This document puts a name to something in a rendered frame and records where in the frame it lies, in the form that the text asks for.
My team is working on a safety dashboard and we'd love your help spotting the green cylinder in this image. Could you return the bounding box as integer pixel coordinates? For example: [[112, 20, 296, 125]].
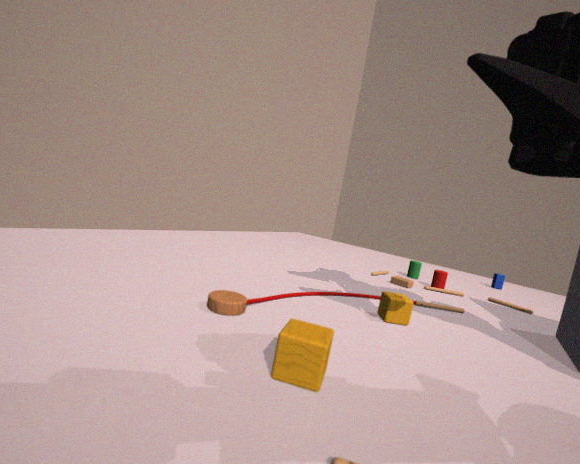
[[407, 261, 421, 279]]

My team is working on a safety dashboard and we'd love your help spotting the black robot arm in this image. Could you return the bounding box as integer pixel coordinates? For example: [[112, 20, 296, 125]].
[[506, 11, 580, 78]]

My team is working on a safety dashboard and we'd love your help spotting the red string with wooden stick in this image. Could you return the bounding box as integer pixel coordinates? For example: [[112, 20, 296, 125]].
[[246, 292, 465, 313]]

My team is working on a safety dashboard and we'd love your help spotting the round wooden button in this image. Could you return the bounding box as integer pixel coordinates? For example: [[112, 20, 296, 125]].
[[207, 290, 247, 315]]

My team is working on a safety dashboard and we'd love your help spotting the small blue block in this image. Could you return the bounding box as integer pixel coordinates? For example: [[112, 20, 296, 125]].
[[491, 274, 505, 289]]

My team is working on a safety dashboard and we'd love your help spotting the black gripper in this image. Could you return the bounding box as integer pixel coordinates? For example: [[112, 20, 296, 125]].
[[467, 22, 580, 178]]

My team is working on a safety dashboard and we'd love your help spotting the red cylinder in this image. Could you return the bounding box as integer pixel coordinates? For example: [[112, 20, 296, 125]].
[[431, 269, 448, 289]]

